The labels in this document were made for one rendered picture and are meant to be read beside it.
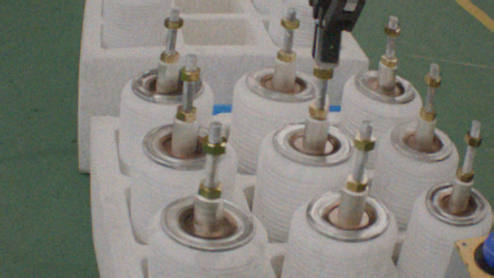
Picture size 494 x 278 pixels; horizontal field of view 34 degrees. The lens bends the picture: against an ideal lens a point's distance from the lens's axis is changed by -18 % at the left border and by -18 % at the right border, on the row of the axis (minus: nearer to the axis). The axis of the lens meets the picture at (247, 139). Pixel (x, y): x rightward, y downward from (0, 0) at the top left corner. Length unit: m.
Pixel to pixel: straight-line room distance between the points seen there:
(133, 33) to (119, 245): 0.44
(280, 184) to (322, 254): 0.12
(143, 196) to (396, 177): 0.24
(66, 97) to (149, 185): 0.67
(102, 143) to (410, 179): 0.33
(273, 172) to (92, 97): 0.42
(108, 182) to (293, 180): 0.19
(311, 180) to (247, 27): 0.52
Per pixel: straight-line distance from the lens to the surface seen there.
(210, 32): 1.31
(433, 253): 0.79
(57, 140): 1.34
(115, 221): 0.85
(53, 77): 1.53
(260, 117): 0.93
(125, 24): 1.19
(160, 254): 0.72
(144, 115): 0.90
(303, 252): 0.75
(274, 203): 0.85
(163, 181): 0.80
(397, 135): 0.90
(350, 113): 0.98
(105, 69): 1.18
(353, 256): 0.73
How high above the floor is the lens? 0.67
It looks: 29 degrees down
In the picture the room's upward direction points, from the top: 7 degrees clockwise
